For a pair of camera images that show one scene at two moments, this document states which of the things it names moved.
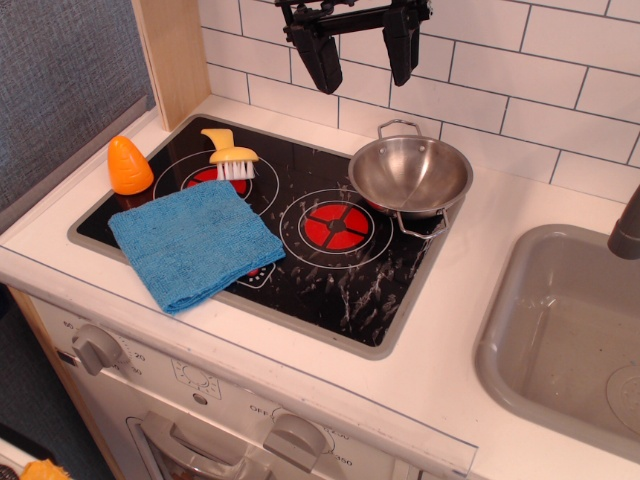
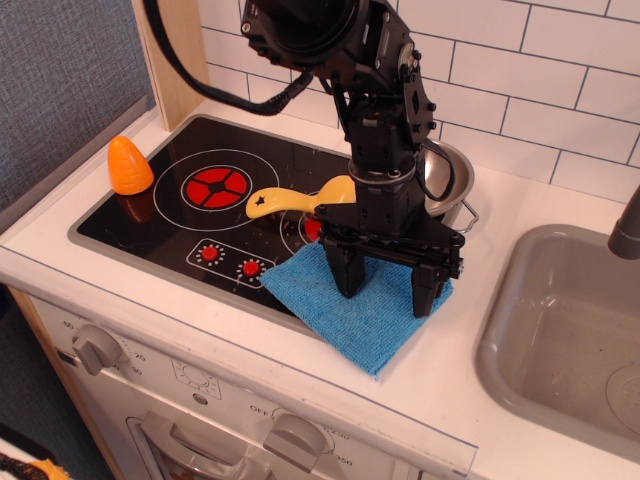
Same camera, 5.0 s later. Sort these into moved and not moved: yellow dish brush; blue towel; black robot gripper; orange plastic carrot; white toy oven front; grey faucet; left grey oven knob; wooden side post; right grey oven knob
Moved: blue towel; black robot gripper; yellow dish brush
Not moved: left grey oven knob; right grey oven knob; wooden side post; grey faucet; white toy oven front; orange plastic carrot
